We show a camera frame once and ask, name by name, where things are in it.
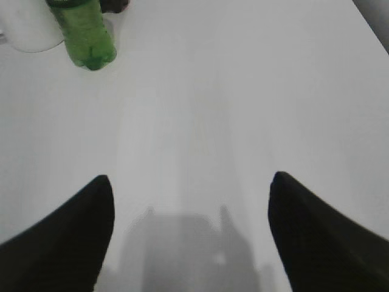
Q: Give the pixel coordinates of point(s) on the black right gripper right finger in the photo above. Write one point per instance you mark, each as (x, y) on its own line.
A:
(320, 248)

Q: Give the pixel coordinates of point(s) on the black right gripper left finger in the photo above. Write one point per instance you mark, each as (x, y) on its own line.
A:
(66, 249)

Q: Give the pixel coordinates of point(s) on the green soda bottle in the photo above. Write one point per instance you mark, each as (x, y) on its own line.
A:
(87, 40)

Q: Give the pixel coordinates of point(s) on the white paper cup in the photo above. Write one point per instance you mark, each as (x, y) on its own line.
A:
(29, 26)

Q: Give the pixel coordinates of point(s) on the dark cola bottle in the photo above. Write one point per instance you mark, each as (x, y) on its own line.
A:
(113, 6)

